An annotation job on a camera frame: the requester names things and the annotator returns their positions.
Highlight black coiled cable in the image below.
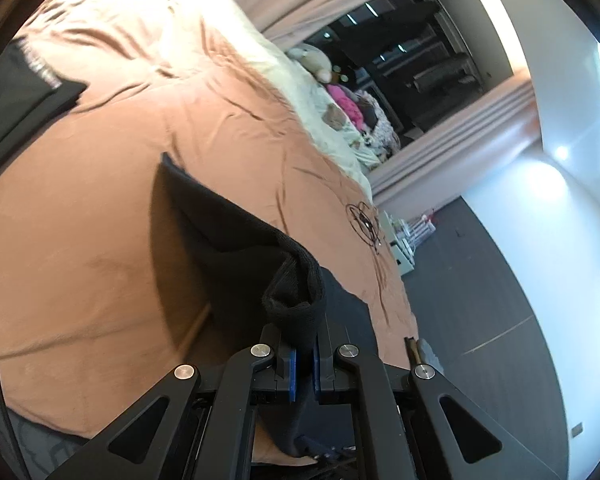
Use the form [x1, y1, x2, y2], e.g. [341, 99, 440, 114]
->
[345, 201, 381, 241]
[352, 205, 384, 257]

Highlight black knit garment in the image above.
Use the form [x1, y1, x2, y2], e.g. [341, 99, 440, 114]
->
[160, 152, 381, 461]

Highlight pink clothes pile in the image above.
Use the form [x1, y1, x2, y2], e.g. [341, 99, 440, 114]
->
[327, 83, 367, 127]

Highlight white storage box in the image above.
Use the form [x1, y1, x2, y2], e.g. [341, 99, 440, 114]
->
[377, 210, 416, 277]

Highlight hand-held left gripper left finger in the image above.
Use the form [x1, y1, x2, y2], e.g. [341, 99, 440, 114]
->
[45, 324, 301, 480]

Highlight grey patterned bed sheet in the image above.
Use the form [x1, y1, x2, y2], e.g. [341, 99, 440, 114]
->
[0, 390, 89, 480]

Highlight patterned clothes pile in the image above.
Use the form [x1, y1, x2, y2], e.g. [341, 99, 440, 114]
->
[354, 89, 400, 162]

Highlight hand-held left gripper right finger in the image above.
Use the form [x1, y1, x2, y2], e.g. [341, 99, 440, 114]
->
[312, 320, 563, 480]

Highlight brown blanket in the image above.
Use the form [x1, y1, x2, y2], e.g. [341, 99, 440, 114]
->
[0, 0, 422, 467]

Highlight cream bear print duvet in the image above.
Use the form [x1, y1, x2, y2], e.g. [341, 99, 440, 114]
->
[160, 0, 377, 197]

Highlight red striped gift bag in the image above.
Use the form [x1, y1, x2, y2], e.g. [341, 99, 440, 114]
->
[407, 212, 437, 242]

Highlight beige plush toy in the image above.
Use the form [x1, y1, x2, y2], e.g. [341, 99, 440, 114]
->
[287, 44, 334, 84]

